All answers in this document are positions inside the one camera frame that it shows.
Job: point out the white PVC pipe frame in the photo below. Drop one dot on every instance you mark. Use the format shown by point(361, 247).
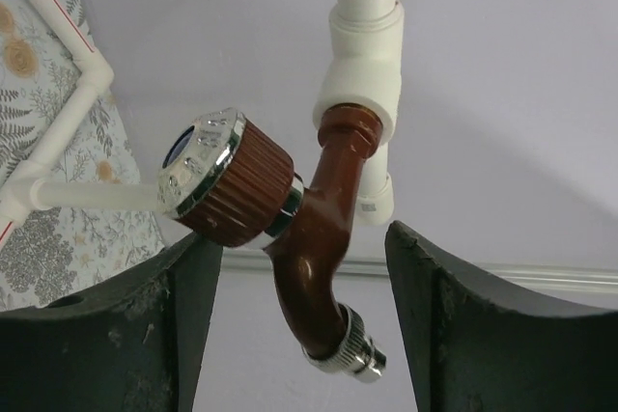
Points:
point(367, 42)

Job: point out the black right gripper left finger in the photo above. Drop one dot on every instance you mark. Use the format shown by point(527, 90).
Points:
point(134, 342)

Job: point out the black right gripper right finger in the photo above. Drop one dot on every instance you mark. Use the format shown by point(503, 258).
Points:
point(476, 342)

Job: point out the brown faucet chrome knob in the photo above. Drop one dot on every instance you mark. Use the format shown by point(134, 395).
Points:
point(227, 180)

